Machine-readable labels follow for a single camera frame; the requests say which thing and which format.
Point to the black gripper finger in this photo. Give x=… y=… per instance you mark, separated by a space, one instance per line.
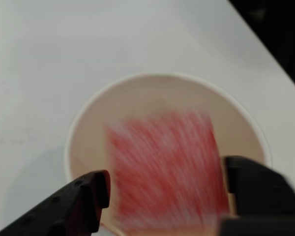
x=56 y=209
x=260 y=186

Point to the red foam cube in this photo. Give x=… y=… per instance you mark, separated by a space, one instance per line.
x=167 y=172

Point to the white paper cup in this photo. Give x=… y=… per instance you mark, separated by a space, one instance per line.
x=142 y=98

